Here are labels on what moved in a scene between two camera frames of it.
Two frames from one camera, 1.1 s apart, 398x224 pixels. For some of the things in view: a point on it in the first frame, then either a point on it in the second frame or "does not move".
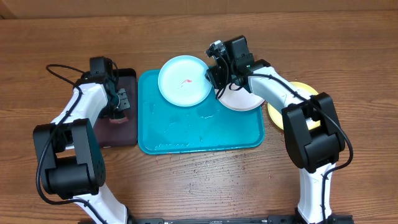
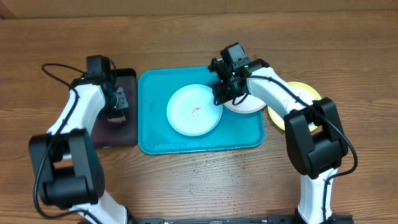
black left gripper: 125,104 does not move
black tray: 124,134 does not move
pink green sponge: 119,121 does not move
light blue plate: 181,81 to 191,111
